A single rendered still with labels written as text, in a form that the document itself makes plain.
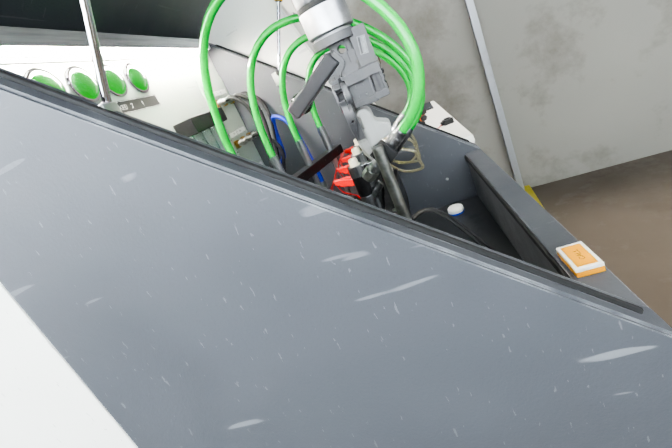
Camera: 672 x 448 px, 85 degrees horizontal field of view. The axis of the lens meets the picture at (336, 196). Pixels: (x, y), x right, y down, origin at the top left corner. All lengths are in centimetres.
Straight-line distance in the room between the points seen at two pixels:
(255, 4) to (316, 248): 79
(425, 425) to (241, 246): 27
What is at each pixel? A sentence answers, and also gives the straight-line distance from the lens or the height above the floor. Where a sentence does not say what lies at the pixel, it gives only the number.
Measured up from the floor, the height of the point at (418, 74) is 122.
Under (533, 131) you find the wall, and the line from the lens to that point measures 280.
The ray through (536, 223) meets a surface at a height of 95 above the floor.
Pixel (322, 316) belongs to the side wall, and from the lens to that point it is 36.
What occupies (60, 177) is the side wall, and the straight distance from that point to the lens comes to 39.
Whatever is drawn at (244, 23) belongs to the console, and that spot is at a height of 145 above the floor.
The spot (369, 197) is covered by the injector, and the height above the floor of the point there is 104.
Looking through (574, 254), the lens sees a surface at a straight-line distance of 52.
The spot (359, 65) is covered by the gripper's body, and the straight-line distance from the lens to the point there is 61.
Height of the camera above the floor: 126
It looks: 17 degrees down
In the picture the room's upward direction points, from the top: 24 degrees counter-clockwise
